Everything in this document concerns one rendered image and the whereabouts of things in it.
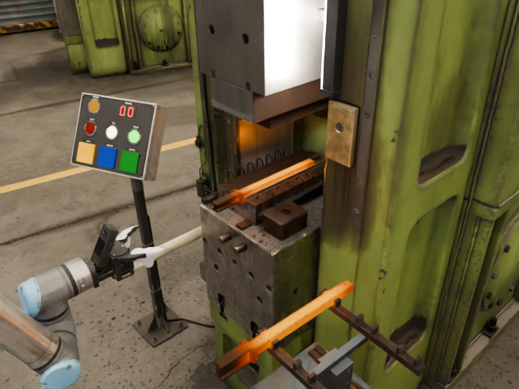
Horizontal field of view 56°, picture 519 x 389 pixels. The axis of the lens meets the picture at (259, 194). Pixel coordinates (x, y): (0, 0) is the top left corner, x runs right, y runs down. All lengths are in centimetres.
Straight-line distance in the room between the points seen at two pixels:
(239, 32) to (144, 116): 60
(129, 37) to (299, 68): 493
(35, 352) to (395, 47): 107
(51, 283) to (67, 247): 192
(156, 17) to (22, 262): 380
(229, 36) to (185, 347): 155
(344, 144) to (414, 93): 24
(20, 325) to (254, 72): 83
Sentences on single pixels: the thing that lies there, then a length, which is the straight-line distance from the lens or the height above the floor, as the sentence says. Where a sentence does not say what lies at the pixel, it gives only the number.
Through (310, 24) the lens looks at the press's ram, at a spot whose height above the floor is 153.
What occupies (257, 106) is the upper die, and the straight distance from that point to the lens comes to 140.
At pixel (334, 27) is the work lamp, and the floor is 155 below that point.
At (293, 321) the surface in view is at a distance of 121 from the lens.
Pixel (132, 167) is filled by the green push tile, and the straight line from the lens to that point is 182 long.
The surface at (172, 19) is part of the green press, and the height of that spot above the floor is 60.
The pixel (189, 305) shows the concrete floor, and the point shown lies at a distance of 264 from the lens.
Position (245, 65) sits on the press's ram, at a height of 143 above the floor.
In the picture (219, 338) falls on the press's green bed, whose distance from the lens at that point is 209.
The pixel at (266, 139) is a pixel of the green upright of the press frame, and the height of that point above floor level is 104.
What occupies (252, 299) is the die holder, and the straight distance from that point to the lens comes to 168.
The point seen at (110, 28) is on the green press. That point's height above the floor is 54.
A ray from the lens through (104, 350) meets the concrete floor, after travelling 253.
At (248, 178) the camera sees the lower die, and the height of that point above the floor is 99.
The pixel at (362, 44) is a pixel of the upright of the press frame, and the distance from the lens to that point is 126.
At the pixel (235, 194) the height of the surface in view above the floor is 101.
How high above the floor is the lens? 182
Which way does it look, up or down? 31 degrees down
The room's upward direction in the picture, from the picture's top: 1 degrees counter-clockwise
